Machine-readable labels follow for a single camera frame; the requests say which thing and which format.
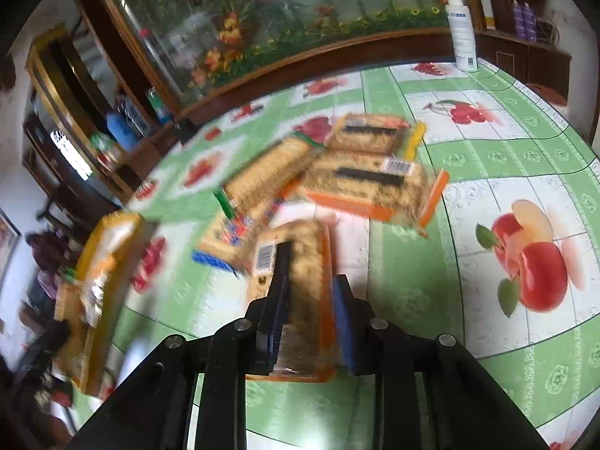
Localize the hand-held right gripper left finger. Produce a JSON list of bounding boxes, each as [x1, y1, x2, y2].
[[70, 241, 294, 450]]

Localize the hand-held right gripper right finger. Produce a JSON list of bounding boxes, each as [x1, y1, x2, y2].
[[330, 274, 551, 450]]

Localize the orange-edged cracker packet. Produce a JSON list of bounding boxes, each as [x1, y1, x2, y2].
[[295, 147, 451, 237], [246, 219, 338, 383]]

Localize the blue-edged cracker packet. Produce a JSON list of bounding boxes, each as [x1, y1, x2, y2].
[[191, 201, 282, 275]]

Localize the yellow cardboard tray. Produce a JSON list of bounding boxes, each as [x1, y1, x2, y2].
[[54, 211, 146, 397]]

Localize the green-edged cracker packet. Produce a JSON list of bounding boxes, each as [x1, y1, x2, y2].
[[213, 133, 324, 219]]

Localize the yellow-edged cracker packet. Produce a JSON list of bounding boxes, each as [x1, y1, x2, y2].
[[323, 112, 427, 162]]

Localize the green fruit print tablecloth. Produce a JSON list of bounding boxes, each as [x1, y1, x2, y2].
[[70, 58, 600, 450]]

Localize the green bag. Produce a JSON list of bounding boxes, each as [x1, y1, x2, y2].
[[89, 131, 120, 160]]

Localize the black table clamp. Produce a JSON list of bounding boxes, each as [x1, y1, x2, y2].
[[175, 119, 198, 144]]

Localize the blue bottle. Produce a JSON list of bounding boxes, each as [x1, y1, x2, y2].
[[105, 111, 139, 151]]

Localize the green and white bottle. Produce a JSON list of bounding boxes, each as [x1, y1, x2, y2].
[[145, 87, 172, 123]]

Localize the clear water bottle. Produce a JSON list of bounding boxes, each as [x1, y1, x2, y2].
[[117, 94, 153, 134]]

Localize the white spray bottle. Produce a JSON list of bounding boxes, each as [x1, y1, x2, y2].
[[443, 0, 480, 73]]

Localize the floral glass panel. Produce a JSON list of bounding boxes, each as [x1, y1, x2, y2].
[[103, 0, 470, 99]]

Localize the purple bottle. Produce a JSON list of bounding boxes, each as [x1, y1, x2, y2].
[[512, 0, 526, 41], [522, 2, 537, 43]]

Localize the wooden wall cabinet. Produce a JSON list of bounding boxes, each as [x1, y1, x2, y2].
[[21, 0, 573, 207]]

